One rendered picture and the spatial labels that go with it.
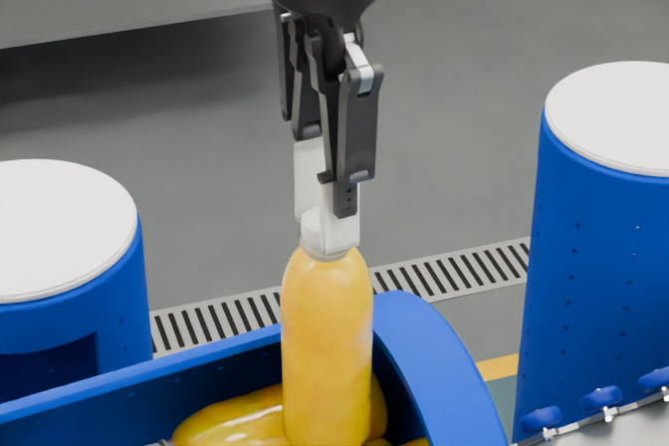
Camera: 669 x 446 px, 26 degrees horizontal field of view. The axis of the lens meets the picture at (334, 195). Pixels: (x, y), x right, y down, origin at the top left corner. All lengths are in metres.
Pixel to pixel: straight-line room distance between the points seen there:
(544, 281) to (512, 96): 2.05
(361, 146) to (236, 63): 3.16
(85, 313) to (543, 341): 0.70
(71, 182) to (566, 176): 0.62
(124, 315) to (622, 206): 0.63
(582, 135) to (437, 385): 0.74
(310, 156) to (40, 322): 0.61
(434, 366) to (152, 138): 2.68
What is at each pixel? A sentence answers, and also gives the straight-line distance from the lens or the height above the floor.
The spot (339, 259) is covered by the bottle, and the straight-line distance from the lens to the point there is 1.10.
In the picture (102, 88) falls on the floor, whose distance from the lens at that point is 4.06.
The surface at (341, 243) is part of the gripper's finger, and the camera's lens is 1.07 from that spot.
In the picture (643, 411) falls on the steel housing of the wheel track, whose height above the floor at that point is 0.93.
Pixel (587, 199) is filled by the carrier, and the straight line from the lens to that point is 1.85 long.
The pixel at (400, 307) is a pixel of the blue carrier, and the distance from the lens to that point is 1.24.
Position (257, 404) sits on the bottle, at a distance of 1.26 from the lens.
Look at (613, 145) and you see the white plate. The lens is 1.85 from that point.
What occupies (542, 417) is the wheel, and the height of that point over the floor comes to 0.98.
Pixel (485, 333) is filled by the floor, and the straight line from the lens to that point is 3.16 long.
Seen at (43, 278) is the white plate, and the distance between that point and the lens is 1.62.
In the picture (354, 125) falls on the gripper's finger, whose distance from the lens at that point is 0.98.
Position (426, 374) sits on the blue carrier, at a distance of 1.18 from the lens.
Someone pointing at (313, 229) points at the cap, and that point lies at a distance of 1.08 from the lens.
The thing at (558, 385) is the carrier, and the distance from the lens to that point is 2.05.
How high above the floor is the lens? 2.00
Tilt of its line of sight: 34 degrees down
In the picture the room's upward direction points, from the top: straight up
